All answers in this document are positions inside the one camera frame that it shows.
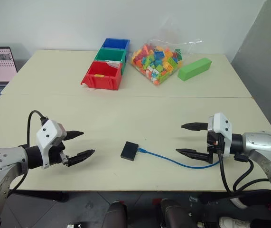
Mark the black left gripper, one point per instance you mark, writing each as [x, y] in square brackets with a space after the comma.
[55, 154]

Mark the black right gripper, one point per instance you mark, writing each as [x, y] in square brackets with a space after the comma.
[214, 145]

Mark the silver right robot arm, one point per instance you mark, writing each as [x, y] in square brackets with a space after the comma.
[261, 142]

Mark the small black box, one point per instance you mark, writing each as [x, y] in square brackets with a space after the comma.
[128, 151]

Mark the red plastic storage bin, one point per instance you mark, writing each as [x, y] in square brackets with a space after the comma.
[95, 82]

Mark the long green foam block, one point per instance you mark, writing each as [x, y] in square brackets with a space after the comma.
[193, 69]

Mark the small yellow brick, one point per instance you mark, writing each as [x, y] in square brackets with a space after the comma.
[99, 75]

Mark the dark rounded shape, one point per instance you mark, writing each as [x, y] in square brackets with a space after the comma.
[115, 215]
[173, 213]

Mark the clear bag of toy bricks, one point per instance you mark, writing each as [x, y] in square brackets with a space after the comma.
[156, 64]

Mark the clear plastic wrapper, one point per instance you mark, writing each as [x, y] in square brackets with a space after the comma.
[114, 64]

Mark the green plastic storage bin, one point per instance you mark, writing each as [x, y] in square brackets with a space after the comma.
[109, 55]

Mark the blue plastic storage bin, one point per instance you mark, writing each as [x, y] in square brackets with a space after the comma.
[115, 44]

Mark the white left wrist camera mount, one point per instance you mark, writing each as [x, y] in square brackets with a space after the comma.
[46, 135]

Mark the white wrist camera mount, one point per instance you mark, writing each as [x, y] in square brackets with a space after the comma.
[46, 135]
[223, 123]

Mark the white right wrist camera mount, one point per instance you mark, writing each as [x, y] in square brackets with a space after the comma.
[223, 123]

